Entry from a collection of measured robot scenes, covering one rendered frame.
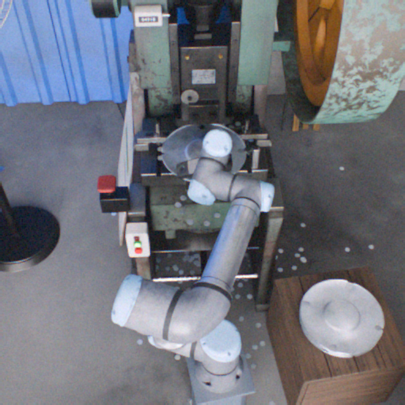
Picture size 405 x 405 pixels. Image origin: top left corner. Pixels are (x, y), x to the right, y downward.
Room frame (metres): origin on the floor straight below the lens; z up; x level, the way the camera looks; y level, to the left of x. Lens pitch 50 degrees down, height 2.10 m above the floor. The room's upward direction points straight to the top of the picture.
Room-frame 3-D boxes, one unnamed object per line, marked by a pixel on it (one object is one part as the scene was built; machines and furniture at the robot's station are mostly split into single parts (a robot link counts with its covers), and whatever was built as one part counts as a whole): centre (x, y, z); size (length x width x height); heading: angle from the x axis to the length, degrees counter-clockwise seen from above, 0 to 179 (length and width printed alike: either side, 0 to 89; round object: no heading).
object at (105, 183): (1.22, 0.32, 0.72); 0.07 x 0.06 x 0.08; 3
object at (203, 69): (1.43, 0.00, 1.04); 0.17 x 0.15 x 0.30; 3
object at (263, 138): (1.48, -0.17, 0.76); 0.17 x 0.06 x 0.10; 93
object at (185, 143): (1.35, 0.00, 0.78); 0.29 x 0.29 x 0.01
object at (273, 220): (1.62, -0.26, 0.45); 0.92 x 0.12 x 0.90; 3
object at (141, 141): (1.46, 0.17, 0.76); 0.17 x 0.06 x 0.10; 93
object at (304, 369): (0.94, -0.49, 0.18); 0.40 x 0.38 x 0.35; 10
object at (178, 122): (1.48, 0.00, 0.86); 0.20 x 0.16 x 0.05; 93
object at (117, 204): (1.23, 0.30, 0.62); 0.10 x 0.06 x 0.20; 93
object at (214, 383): (0.71, -0.05, 0.50); 0.15 x 0.15 x 0.10
